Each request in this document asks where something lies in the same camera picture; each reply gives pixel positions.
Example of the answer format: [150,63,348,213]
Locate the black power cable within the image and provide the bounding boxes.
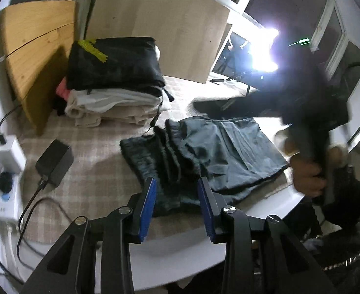
[16,176,74,271]

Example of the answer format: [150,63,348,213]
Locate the white power strip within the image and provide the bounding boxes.
[0,172,23,225]

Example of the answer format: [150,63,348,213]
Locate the light wooden board panel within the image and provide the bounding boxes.
[86,0,229,83]

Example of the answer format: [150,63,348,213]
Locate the person right hand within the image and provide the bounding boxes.
[289,145,348,198]

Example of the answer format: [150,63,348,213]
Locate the black jacket with zipper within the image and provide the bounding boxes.
[303,166,360,293]

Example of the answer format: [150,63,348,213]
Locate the plaid pink table cloth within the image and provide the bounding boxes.
[19,76,291,244]

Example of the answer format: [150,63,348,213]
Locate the black folded garment on pile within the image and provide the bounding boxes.
[66,37,165,98]

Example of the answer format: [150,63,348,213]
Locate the bright ring light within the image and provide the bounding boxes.
[248,28,280,73]

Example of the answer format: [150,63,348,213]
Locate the white blue striped garment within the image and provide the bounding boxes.
[64,88,174,114]

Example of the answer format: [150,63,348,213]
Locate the black power adapter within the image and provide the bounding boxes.
[35,139,74,188]

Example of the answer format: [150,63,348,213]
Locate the pink folded garment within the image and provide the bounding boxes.
[55,77,71,102]

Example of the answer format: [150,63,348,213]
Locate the dark grey trousers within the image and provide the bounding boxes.
[120,116,288,217]

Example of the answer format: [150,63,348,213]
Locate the white charger plug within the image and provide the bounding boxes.
[0,135,27,174]

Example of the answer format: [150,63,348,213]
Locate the pine wooden headboard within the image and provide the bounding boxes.
[0,1,76,136]

